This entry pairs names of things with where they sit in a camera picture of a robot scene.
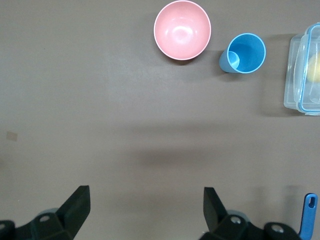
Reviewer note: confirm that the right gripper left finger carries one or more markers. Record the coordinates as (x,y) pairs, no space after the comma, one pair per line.
(75,210)

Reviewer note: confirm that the blue plastic cup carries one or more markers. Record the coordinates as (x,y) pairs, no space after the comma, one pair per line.
(248,52)

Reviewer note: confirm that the clear tape patch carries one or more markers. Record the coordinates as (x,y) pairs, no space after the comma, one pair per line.
(12,136)

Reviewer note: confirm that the pink bowl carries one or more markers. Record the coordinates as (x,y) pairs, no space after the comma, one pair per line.
(182,30)

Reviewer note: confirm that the clear lid blue seal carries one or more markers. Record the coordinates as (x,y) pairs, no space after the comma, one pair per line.
(304,67)

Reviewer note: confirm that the yellow food item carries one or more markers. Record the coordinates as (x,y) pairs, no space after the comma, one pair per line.
(314,68)

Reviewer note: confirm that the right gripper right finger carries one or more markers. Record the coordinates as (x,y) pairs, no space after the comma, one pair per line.
(215,215)

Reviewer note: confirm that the clear plastic container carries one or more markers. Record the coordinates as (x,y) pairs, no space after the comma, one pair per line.
(290,75)

